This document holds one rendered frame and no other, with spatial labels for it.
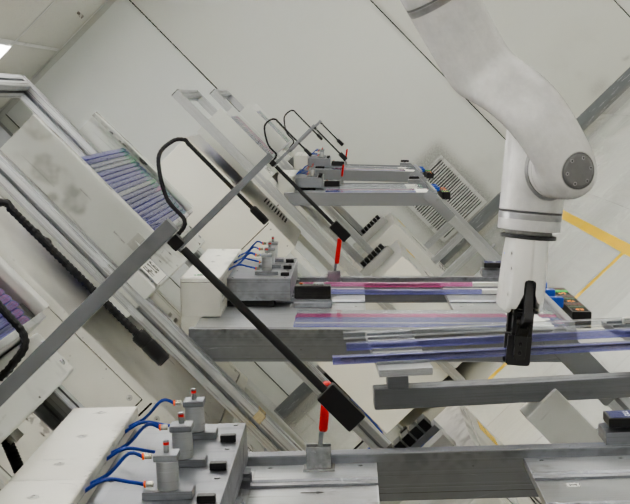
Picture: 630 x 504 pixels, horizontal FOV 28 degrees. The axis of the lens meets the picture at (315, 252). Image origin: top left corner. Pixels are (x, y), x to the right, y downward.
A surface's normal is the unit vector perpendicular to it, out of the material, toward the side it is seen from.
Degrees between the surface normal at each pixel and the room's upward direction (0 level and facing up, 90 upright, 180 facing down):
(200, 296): 90
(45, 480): 43
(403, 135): 90
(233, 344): 90
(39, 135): 90
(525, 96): 63
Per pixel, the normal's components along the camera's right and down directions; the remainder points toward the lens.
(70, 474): -0.04, -0.99
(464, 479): -0.03, 0.12
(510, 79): -0.16, -0.53
